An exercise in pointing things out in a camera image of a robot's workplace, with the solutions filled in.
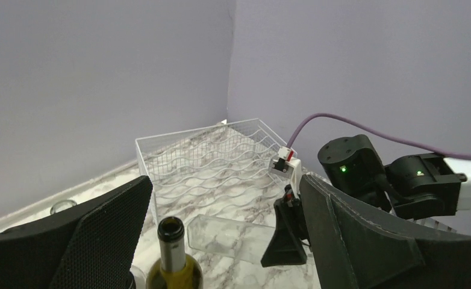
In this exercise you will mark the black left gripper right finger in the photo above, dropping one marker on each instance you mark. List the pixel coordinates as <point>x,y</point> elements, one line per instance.
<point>356,245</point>

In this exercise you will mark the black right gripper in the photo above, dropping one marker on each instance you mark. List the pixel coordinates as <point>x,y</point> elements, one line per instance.
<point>286,247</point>

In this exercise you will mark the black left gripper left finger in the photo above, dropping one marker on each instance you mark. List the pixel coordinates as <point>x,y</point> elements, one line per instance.
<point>90,245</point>

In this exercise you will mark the green wine bottle white label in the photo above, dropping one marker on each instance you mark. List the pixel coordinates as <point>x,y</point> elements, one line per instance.
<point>175,268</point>

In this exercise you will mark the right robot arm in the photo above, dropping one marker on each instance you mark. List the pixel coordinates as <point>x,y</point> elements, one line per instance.
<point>413,187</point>

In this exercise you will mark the tall clear glass bottle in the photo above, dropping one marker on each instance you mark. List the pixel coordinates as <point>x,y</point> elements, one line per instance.
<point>62,205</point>

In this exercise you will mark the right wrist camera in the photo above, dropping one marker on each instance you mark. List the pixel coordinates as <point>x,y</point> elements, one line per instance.
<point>286,165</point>

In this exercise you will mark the white wire wine rack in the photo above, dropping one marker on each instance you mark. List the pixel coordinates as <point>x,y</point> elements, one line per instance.
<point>220,170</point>

